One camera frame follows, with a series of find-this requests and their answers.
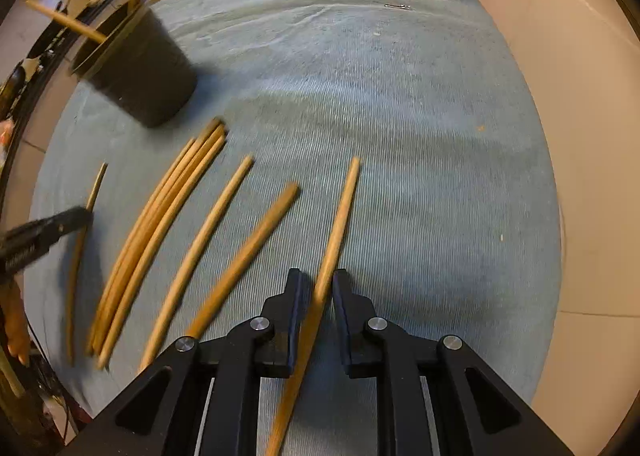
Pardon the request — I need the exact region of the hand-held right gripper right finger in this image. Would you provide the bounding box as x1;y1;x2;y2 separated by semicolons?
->
332;268;576;456

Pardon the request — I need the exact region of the bunch of wooden chopsticks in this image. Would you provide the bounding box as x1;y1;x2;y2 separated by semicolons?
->
85;117;301;374

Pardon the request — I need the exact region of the person's left hand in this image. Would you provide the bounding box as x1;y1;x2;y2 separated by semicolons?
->
0;281;32;368

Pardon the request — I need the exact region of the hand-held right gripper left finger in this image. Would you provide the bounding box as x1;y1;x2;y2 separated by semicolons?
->
60;267;306;456

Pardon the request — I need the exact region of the black chopstick holder cup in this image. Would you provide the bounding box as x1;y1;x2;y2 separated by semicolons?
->
69;0;198;129

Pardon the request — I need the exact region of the grey table cloth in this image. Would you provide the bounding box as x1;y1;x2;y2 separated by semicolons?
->
25;0;563;456

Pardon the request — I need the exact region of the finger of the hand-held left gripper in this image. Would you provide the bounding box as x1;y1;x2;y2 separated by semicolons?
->
0;206;95;278

